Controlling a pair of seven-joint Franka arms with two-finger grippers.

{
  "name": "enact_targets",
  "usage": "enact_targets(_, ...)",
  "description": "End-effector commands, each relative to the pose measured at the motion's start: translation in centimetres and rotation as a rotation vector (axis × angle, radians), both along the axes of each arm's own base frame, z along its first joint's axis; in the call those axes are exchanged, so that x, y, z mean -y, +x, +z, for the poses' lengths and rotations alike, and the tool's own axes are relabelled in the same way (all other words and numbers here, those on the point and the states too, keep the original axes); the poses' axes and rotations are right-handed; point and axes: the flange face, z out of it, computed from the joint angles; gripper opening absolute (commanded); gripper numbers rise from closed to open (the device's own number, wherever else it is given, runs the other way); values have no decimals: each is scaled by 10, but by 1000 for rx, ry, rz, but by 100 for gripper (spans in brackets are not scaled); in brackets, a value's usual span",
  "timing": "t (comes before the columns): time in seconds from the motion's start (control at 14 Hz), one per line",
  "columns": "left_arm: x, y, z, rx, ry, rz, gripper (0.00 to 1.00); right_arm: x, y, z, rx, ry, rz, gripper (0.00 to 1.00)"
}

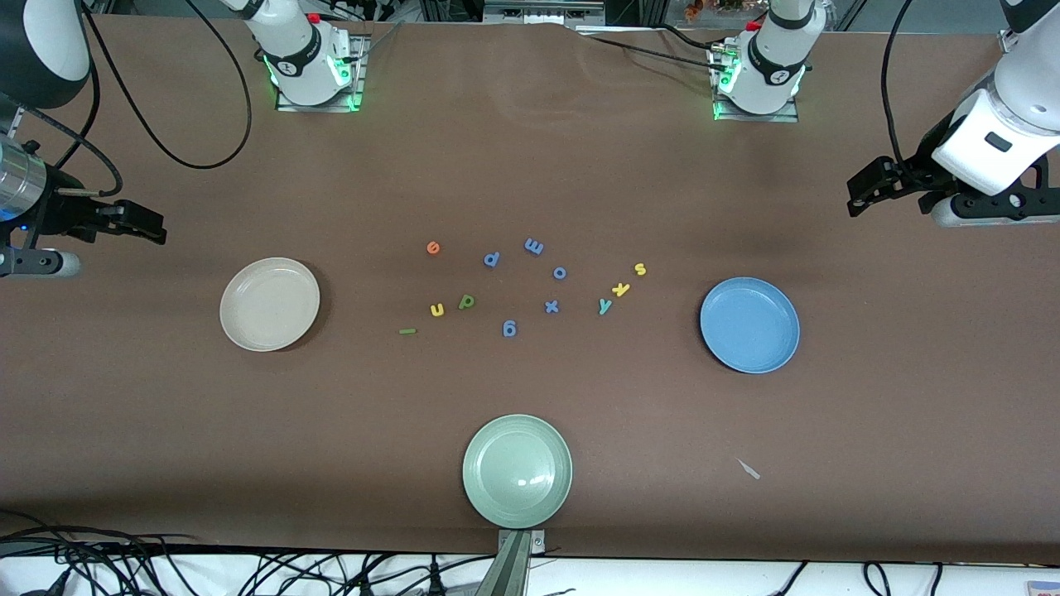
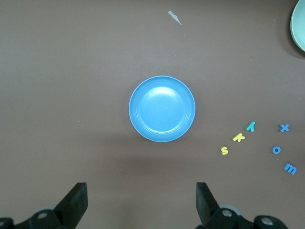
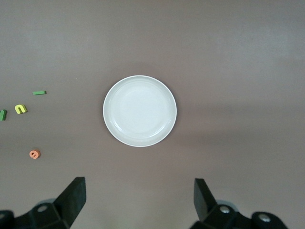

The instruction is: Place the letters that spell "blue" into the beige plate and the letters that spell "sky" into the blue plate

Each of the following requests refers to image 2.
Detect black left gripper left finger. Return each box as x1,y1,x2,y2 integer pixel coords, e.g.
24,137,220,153
0,182,88,229

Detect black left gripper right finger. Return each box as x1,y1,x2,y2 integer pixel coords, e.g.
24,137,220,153
196,182,290,229

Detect teal foam letter y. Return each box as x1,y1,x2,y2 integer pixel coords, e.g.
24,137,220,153
245,121,257,133

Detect blue foam letter m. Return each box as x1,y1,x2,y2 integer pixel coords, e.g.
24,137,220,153
283,162,298,175

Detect blue plate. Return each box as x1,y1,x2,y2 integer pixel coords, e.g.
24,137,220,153
128,75,196,143

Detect brown table cover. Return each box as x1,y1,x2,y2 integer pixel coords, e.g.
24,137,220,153
0,0,305,229

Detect white tape scrap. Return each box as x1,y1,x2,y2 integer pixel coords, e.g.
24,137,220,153
168,10,183,26

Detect green plate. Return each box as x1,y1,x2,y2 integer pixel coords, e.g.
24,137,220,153
290,0,305,52

